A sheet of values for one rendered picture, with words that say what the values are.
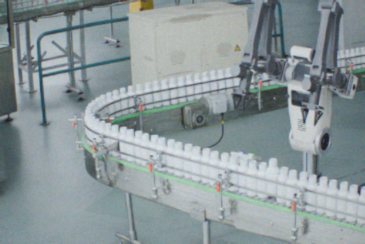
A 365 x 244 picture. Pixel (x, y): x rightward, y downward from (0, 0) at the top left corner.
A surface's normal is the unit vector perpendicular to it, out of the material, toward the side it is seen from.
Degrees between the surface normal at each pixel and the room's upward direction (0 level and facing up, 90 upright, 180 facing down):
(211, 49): 90
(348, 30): 90
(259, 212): 90
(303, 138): 90
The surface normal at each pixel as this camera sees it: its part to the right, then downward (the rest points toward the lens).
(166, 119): 0.47, 0.23
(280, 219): -0.70, 0.25
